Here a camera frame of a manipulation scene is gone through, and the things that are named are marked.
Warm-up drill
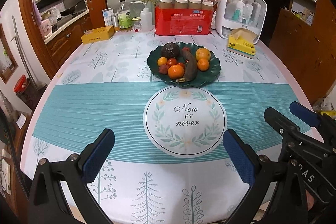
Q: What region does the white squeeze bottle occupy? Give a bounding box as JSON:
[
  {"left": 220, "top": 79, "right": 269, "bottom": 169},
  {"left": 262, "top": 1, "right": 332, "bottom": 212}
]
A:
[{"left": 131, "top": 1, "right": 154, "bottom": 32}]

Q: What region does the small yellow kumquat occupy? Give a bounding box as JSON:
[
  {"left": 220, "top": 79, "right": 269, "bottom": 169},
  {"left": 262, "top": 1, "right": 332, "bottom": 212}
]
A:
[{"left": 157, "top": 56, "right": 168, "bottom": 67}]

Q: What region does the round white placemat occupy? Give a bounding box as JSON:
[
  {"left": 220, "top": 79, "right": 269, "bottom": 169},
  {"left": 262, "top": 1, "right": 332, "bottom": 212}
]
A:
[{"left": 143, "top": 86, "right": 227, "bottom": 159}]

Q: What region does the yellow flat box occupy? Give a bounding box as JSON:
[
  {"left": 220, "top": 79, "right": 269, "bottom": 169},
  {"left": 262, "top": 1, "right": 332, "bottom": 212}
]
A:
[{"left": 81, "top": 26, "right": 114, "bottom": 44}]

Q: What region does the red paper cup pack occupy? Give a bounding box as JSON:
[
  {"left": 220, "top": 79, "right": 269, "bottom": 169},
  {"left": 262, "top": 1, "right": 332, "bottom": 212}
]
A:
[{"left": 153, "top": 0, "right": 219, "bottom": 36}]

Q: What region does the white blue carton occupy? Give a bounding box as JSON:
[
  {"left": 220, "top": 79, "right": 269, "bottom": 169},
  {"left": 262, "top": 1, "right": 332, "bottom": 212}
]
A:
[{"left": 102, "top": 8, "right": 114, "bottom": 26}]

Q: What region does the large yellow orange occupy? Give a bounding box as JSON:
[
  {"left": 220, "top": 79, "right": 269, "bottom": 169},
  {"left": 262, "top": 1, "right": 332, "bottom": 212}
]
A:
[{"left": 195, "top": 47, "right": 211, "bottom": 61}]

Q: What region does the dark avocado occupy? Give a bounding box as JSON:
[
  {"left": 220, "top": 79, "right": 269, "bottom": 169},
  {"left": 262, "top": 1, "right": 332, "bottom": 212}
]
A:
[{"left": 161, "top": 42, "right": 180, "bottom": 59}]

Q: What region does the yellow tissue box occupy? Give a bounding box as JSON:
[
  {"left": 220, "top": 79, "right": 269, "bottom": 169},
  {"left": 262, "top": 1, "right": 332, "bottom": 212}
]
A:
[{"left": 226, "top": 28, "right": 258, "bottom": 59}]

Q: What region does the overripe dark banana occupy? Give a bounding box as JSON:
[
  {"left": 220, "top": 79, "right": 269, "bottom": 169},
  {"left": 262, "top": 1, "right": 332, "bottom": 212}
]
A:
[{"left": 176, "top": 50, "right": 198, "bottom": 83}]

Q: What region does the pink appliance on counter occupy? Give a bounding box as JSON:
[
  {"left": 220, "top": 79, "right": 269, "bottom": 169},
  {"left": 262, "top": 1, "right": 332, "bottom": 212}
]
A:
[{"left": 39, "top": 19, "right": 52, "bottom": 39}]

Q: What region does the small metal can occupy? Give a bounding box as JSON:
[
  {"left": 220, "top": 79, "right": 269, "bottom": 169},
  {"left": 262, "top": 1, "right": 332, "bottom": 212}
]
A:
[{"left": 111, "top": 13, "right": 120, "bottom": 32}]

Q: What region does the white cosmetics storage box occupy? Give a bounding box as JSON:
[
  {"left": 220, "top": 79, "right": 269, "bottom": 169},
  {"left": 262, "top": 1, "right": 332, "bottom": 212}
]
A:
[{"left": 211, "top": 0, "right": 267, "bottom": 44}]

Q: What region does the small glass jar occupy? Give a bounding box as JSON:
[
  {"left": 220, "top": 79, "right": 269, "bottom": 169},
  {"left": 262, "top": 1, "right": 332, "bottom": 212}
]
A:
[{"left": 131, "top": 17, "right": 141, "bottom": 33}]

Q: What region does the green label glass bottle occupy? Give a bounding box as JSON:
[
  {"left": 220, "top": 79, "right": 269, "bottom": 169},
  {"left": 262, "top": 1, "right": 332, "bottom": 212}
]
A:
[{"left": 117, "top": 0, "right": 132, "bottom": 31}]

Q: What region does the orange tangerine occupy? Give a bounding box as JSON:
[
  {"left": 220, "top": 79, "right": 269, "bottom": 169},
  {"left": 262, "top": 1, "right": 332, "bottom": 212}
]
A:
[
  {"left": 167, "top": 64, "right": 185, "bottom": 80},
  {"left": 197, "top": 58, "right": 210, "bottom": 72}
]

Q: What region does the red lidded trash bin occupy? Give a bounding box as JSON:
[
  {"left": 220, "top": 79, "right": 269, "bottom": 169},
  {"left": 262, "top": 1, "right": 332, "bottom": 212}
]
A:
[{"left": 13, "top": 75, "right": 42, "bottom": 110}]

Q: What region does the tree print tablecloth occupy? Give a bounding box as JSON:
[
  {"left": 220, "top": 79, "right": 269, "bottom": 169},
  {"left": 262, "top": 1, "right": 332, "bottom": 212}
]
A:
[{"left": 21, "top": 32, "right": 308, "bottom": 223}]

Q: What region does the person's right hand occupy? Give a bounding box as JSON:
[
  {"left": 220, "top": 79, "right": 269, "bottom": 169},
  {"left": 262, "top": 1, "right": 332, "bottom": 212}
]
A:
[{"left": 306, "top": 191, "right": 315, "bottom": 211}]

